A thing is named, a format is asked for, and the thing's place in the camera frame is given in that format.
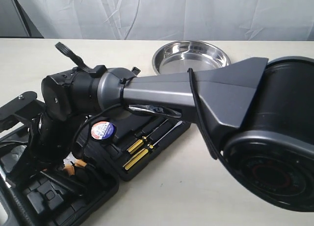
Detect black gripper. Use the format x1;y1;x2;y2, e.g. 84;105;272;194
27;113;79;167

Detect black plastic tool case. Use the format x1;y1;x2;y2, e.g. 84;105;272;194
0;66;191;226

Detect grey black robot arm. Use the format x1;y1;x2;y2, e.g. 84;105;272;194
38;56;314;212

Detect electrical tape roll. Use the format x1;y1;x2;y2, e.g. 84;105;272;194
90;121;115;140

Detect hammer with black grip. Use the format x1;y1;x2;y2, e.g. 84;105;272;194
0;170;27;226

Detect large yellow black screwdriver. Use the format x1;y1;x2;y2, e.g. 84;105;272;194
123;121;183;171

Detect small yellow black screwdriver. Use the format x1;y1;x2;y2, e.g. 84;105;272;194
127;119;168;154

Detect round stainless steel tray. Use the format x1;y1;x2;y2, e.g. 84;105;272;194
152;40;232;75

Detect white backdrop curtain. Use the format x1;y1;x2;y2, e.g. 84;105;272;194
17;0;314;41

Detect orange black handled pliers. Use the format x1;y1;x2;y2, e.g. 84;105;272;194
62;158;104;187

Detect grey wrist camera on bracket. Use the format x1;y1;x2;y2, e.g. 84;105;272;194
0;91;45;132

